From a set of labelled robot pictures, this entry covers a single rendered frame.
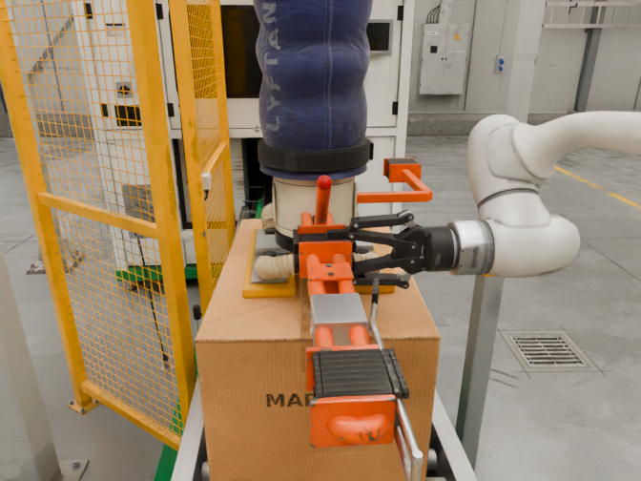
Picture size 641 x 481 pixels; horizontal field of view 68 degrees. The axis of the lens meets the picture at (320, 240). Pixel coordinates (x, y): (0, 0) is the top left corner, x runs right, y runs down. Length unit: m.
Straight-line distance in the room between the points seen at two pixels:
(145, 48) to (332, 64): 0.65
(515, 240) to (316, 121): 0.39
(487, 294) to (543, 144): 0.67
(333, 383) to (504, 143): 0.54
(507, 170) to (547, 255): 0.15
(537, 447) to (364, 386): 1.89
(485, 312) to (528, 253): 0.66
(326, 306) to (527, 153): 0.43
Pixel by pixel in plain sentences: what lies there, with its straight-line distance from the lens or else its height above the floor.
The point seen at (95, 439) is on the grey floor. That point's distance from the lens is 2.35.
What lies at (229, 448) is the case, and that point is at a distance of 0.94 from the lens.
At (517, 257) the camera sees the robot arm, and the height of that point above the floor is 1.21.
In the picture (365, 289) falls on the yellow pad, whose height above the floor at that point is 1.08.
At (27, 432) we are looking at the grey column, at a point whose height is 0.34.
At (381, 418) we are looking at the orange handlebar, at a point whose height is 1.21.
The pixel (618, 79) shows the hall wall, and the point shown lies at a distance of 11.06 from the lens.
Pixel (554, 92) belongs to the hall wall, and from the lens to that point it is 10.51.
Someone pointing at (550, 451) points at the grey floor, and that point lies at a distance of 2.30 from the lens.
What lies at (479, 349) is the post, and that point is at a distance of 1.51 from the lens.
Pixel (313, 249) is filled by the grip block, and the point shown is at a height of 1.22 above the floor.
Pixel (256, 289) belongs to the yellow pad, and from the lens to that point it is 0.90.
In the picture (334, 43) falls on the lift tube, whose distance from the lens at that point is 0.88.
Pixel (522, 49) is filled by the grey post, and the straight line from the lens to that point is 3.79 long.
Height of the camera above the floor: 1.50
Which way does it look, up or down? 22 degrees down
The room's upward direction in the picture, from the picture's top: straight up
